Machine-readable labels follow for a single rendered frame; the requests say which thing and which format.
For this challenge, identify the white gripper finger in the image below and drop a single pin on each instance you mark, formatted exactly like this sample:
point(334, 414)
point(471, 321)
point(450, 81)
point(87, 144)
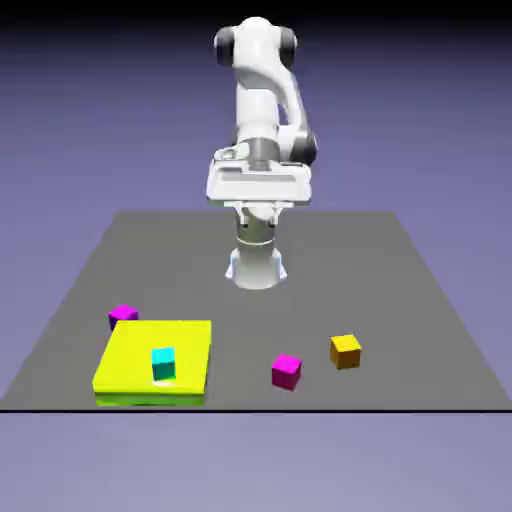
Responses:
point(274, 215)
point(242, 215)

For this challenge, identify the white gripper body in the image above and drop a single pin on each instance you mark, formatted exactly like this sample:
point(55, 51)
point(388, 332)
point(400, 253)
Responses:
point(258, 188)

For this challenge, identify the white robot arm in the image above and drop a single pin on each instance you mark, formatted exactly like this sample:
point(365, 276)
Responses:
point(256, 100)

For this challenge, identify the small orange cube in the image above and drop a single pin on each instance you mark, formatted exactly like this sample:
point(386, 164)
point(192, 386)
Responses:
point(345, 352)

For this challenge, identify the small purple cube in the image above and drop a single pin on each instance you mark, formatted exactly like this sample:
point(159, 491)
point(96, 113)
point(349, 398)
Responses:
point(122, 312)

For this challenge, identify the small magenta cube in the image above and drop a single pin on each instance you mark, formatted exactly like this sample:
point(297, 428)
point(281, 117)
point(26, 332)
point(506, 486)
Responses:
point(285, 372)

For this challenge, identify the small cyan cube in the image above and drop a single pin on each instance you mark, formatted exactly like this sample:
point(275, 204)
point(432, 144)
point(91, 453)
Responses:
point(163, 364)

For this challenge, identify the large yellow box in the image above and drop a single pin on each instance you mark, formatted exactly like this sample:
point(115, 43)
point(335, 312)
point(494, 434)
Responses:
point(132, 360)

